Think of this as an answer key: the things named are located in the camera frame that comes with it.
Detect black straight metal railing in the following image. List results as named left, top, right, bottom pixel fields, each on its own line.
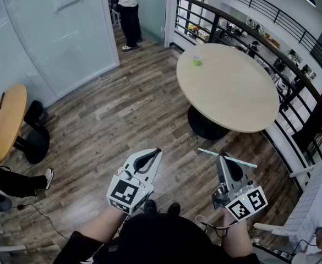
left=225, top=0, right=322, bottom=69

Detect white tiled bench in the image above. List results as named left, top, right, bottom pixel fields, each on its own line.
left=270, top=158, right=322, bottom=254

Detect person's right forearm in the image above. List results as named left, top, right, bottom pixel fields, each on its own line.
left=220, top=209, right=254, bottom=259

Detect black floor cable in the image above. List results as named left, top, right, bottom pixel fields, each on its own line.
left=12, top=203, right=69, bottom=241

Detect person's black clothing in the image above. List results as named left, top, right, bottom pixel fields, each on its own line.
left=52, top=212, right=261, bottom=264

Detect person's black shoes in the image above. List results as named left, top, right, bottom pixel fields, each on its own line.
left=143, top=199, right=182, bottom=217

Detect black curved balcony railing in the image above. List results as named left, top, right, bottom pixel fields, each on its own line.
left=174, top=0, right=322, bottom=182

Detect person's left forearm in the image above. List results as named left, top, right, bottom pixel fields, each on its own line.
left=80, top=204, right=129, bottom=244

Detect round orange wooden table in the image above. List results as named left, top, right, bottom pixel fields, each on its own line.
left=0, top=84, right=51, bottom=165

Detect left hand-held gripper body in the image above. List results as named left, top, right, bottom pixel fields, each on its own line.
left=106, top=166, right=155, bottom=216

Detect round beige table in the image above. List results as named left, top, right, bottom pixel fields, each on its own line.
left=176, top=43, right=280, bottom=141

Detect striped paper straw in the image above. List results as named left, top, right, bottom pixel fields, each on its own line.
left=198, top=147, right=258, bottom=169

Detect black bag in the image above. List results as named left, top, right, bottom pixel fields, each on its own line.
left=24, top=100, right=50, bottom=127

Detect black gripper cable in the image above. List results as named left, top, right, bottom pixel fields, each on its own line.
left=195, top=214, right=239, bottom=238

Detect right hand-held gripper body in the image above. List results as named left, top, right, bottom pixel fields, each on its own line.
left=211, top=179, right=269, bottom=222

